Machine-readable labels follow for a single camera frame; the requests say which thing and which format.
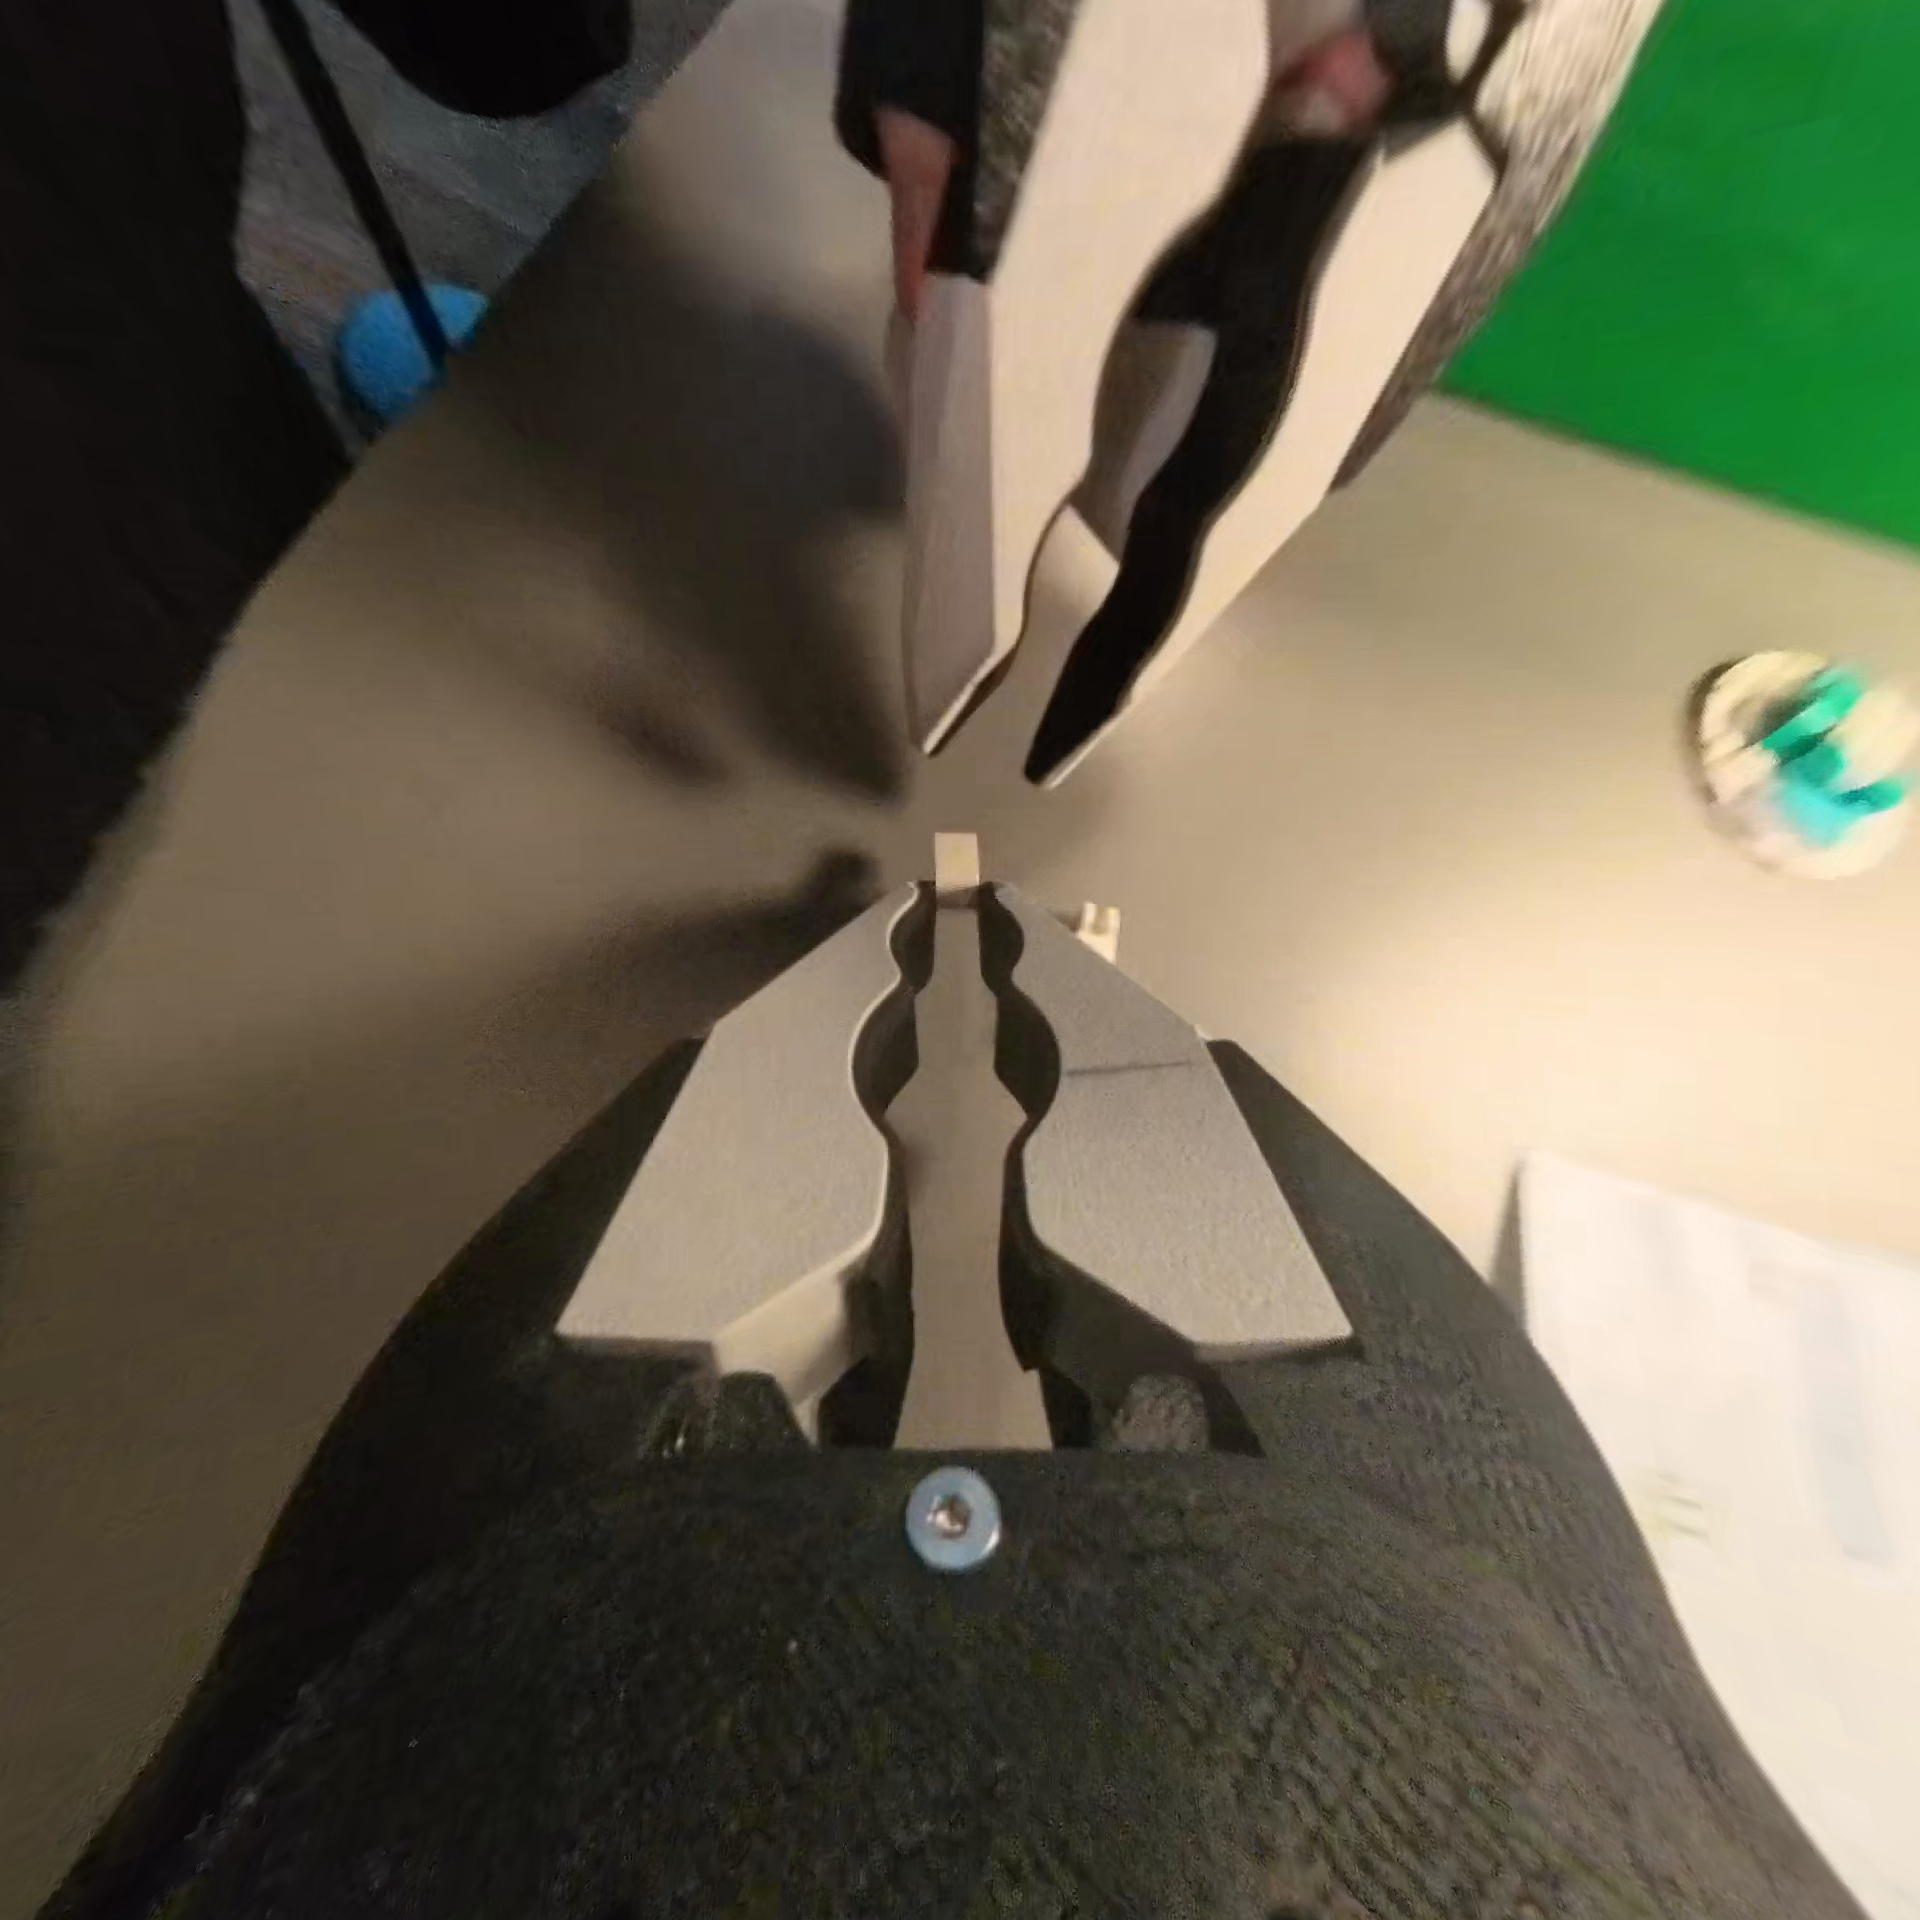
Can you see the person's dark clothing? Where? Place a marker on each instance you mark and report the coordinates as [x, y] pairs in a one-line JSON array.
[[104, 450]]

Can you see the green box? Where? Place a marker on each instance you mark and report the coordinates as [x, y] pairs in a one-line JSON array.
[[1726, 256]]

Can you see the person's left hand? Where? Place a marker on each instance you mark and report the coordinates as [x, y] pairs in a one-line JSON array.
[[910, 210]]

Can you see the small teal white Lego piece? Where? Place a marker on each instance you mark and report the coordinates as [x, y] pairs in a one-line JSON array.
[[1801, 766]]

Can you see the blue ball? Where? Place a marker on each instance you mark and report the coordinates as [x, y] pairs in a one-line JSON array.
[[392, 353]]

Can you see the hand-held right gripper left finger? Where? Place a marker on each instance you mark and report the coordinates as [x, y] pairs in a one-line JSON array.
[[736, 1185]]

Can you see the open white instruction booklet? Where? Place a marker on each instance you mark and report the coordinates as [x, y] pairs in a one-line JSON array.
[[1726, 1425]]

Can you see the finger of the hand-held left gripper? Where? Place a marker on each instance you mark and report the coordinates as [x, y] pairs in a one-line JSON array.
[[1111, 181], [1350, 391]]

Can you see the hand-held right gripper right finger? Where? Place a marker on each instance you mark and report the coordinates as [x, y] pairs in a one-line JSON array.
[[1183, 1185]]

